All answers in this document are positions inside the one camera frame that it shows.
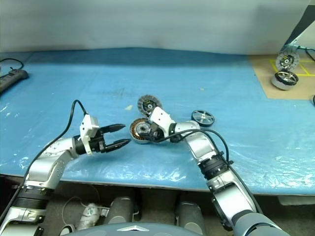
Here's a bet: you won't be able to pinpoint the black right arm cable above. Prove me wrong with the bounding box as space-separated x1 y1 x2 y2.
154 129 263 214

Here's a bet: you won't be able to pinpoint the thin white floor cable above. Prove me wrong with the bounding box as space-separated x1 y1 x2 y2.
61 183 102 223

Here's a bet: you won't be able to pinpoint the thin black cable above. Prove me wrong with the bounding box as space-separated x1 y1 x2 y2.
297 45 315 62

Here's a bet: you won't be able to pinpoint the black power strip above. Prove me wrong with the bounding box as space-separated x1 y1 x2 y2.
0 69 29 93

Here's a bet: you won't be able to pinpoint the silver spoked rotor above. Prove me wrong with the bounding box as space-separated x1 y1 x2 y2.
191 110 216 128
271 70 299 91

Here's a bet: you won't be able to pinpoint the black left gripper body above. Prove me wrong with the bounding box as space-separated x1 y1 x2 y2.
90 127 109 154

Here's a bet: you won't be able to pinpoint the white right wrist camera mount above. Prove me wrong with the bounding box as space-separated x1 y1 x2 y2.
147 107 177 137

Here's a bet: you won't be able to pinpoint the blue plastic table mat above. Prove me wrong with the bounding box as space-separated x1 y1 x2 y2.
0 48 315 197

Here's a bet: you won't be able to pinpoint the white board with black edge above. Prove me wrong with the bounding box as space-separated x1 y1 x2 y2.
283 0 315 51

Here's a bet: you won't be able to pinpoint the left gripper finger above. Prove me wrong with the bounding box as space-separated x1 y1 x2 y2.
105 139 132 153
101 123 127 134

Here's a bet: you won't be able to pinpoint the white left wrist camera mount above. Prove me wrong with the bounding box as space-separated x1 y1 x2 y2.
79 115 100 156

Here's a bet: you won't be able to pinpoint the silver finned motor lid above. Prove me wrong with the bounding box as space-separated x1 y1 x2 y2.
137 95 163 118
275 49 300 72

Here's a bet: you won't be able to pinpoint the brown cardboard sheet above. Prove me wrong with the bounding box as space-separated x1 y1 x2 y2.
248 53 315 100

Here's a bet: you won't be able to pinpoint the white crumpled bag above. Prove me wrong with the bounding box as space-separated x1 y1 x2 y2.
77 203 101 231

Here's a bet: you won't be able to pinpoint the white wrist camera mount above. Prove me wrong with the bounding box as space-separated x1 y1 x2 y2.
79 115 100 156
147 107 177 137

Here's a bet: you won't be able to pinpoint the silver motor housing copper windings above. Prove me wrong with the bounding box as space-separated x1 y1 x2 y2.
129 118 151 145

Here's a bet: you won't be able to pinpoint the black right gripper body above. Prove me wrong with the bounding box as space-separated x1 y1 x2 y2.
148 123 165 144

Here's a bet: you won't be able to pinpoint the white box under table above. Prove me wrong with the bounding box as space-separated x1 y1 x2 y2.
277 195 315 207

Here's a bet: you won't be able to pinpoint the black power strip cable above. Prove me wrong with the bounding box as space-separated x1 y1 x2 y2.
0 58 25 72

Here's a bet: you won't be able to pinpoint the grey robot torso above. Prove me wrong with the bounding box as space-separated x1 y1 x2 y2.
60 222 237 236

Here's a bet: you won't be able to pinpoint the dark rounded grey shape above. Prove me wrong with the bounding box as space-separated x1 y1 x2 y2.
109 196 135 225
175 200 205 235

